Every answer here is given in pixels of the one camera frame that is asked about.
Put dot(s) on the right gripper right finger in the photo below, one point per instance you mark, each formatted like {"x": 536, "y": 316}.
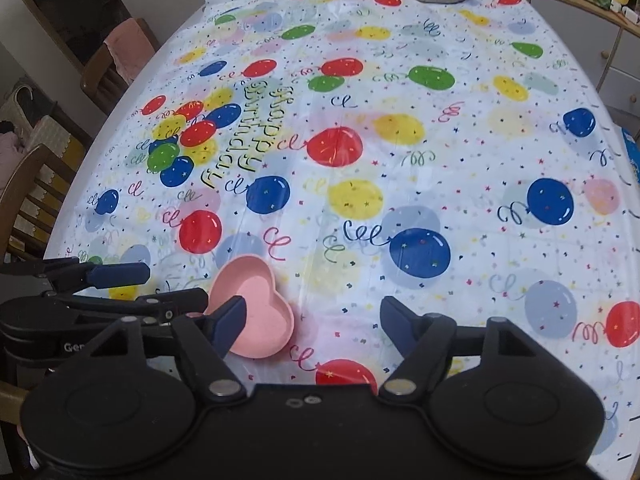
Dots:
{"x": 425, "y": 344}

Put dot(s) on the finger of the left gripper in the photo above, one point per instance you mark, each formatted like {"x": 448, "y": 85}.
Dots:
{"x": 164, "y": 306}
{"x": 118, "y": 275}

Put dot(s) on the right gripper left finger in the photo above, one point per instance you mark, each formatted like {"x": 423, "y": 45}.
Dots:
{"x": 202, "y": 342}

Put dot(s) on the pink heart-shaped dish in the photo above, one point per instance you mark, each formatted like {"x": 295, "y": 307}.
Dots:
{"x": 269, "y": 318}

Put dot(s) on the wooden chair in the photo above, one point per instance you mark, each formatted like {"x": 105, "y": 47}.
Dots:
{"x": 31, "y": 202}
{"x": 99, "y": 79}

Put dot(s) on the balloon birthday tablecloth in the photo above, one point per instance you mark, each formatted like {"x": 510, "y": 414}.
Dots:
{"x": 454, "y": 156}

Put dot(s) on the far left wooden chair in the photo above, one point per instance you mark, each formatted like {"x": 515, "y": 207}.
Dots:
{"x": 99, "y": 79}

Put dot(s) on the pink cloth on chair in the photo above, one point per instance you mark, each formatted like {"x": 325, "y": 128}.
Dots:
{"x": 130, "y": 49}

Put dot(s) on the blue white cardboard box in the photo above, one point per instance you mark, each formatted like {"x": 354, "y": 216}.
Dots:
{"x": 633, "y": 152}

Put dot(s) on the white drawer cabinet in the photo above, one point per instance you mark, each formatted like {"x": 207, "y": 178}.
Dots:
{"x": 606, "y": 46}

